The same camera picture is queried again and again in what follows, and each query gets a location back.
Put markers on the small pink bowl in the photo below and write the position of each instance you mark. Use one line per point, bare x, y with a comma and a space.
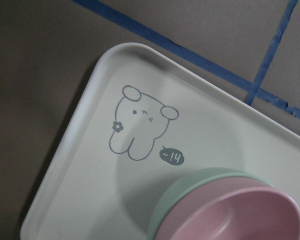
232, 208

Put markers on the green bowl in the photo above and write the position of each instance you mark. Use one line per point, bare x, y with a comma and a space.
185, 185

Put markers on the cream rabbit tray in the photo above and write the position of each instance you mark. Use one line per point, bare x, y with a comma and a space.
142, 122

